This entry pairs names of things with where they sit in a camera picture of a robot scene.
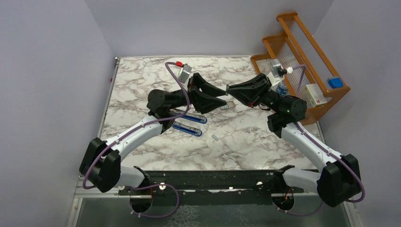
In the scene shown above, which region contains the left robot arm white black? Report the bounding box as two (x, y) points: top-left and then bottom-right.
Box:
(79, 73), (226, 194)

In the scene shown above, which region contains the staple box tray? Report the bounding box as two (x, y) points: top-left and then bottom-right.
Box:
(220, 101), (235, 110)

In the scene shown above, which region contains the white red carton box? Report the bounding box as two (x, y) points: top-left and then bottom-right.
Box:
(304, 84), (327, 107)

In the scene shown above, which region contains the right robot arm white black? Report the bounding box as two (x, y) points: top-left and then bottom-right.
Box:
(226, 73), (366, 207)

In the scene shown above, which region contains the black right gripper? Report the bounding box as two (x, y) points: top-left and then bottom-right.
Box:
(227, 73), (284, 114)

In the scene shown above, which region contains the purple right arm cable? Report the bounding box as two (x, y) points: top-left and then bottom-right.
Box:
(271, 65), (366, 217)

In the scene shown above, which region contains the grey staple strip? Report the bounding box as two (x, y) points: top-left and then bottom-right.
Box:
(212, 134), (219, 141)

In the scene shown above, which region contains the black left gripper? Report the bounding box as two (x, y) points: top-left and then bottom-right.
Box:
(167, 73), (227, 114)

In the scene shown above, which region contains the blue black stapler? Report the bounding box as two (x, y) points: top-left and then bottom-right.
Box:
(170, 109), (208, 124)

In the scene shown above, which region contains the blue block on rack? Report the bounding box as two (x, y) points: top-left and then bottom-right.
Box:
(327, 77), (344, 89)

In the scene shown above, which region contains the blue lidded small jar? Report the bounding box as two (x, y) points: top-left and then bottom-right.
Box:
(276, 80), (288, 96)

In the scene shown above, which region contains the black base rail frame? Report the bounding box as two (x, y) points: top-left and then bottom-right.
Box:
(75, 169), (317, 208)

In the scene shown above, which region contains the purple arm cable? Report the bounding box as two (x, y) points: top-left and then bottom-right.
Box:
(271, 65), (366, 217)
(82, 61), (192, 219)

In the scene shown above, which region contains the orange wooden tiered rack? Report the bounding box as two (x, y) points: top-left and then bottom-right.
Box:
(250, 12), (350, 125)

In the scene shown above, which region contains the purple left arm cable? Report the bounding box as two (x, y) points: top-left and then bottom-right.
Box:
(82, 61), (192, 219)

